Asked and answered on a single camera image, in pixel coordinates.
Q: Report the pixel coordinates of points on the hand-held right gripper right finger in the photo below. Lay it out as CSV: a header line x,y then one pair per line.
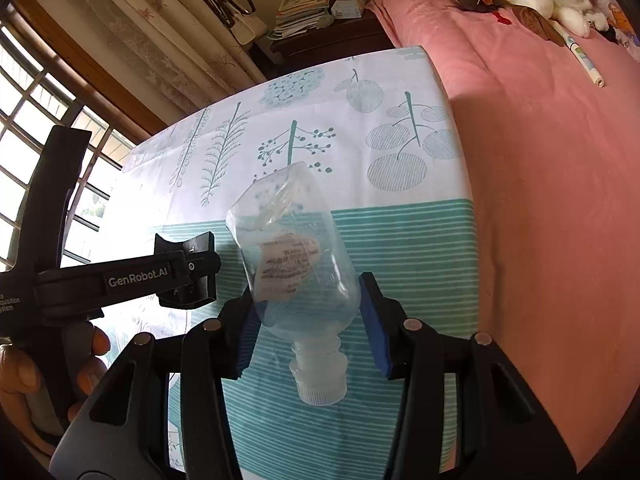
x,y
375,330

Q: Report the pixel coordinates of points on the clear plastic bottle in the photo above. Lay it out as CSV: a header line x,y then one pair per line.
x,y
300,270

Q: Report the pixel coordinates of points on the grid-framed window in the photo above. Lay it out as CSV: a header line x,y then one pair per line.
x,y
30,125

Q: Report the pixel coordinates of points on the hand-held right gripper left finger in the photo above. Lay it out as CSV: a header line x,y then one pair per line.
x,y
245,340

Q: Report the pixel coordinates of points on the tree-print blue tablecloth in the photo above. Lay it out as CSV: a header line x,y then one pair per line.
x,y
325,110

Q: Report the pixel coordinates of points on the white marker pen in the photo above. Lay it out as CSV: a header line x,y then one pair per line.
x,y
582,57

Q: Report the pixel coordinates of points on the brown plush leaf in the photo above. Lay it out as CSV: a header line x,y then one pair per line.
x,y
542,25

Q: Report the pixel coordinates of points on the pink bed blanket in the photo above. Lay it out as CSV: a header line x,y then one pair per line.
x,y
550,185

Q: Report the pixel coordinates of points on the stack of books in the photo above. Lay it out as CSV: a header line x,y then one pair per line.
x,y
300,12

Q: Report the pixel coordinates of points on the white box on nightstand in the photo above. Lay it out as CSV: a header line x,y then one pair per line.
x,y
347,2

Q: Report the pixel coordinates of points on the person's left hand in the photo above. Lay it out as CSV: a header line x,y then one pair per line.
x,y
92,350

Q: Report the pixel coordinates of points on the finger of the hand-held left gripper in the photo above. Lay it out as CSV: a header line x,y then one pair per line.
x,y
200,270

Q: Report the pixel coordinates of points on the beige floral curtain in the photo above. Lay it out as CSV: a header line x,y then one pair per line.
x,y
150,25

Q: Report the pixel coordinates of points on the dark wooden nightstand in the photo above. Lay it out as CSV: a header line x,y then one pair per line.
x,y
330,35

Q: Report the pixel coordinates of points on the white fluffy plush toy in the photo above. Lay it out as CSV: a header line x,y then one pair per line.
x,y
575,12

